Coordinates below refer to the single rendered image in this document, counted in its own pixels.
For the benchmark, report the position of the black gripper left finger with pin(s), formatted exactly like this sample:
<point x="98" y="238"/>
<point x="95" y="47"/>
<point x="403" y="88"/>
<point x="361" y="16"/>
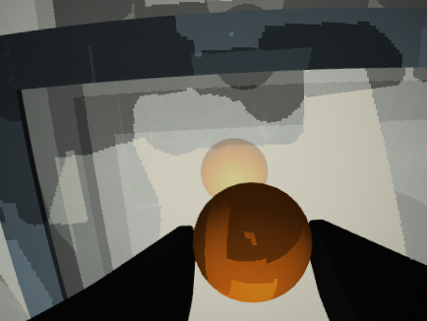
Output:
<point x="155" y="285"/>

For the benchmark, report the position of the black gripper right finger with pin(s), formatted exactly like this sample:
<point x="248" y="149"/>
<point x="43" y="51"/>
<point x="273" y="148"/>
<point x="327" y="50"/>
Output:
<point x="360" y="280"/>

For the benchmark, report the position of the orange-brown ball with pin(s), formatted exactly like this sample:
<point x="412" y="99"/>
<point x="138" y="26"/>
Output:
<point x="252" y="242"/>

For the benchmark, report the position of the translucent orange ball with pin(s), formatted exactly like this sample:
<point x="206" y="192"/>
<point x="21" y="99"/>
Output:
<point x="232" y="161"/>

